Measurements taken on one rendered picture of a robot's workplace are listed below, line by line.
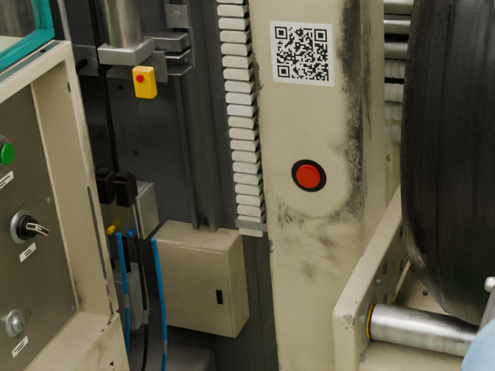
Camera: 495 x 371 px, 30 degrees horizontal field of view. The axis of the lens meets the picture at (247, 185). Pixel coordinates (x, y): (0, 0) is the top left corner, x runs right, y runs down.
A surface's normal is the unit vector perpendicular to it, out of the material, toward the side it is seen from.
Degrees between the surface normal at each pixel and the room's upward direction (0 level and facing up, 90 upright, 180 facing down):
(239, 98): 90
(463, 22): 60
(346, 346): 90
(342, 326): 90
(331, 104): 90
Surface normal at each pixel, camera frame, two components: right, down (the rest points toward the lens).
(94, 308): -0.38, 0.47
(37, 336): 0.92, 0.12
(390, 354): -0.08, -0.87
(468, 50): -0.61, 0.02
